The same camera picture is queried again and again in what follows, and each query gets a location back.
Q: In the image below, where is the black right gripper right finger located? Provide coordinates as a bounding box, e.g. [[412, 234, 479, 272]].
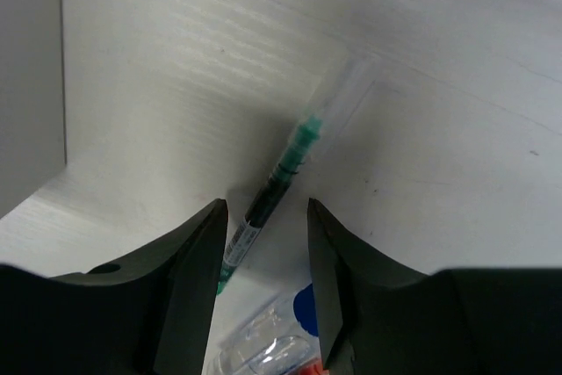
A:
[[307, 199, 561, 374]]

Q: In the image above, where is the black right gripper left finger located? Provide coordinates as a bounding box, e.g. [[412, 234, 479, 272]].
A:
[[1, 199, 228, 374]]

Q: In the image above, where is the red orange pen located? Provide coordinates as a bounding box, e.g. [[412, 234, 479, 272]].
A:
[[299, 361, 329, 375]]

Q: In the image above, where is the clear spray bottle blue cap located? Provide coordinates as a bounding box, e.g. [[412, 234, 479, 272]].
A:
[[207, 285, 321, 374]]

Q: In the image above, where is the green pen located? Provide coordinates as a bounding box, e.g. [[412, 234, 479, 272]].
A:
[[217, 115, 323, 295]]

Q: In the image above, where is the white slotted organizer box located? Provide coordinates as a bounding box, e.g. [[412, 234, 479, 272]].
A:
[[1, 0, 66, 215]]

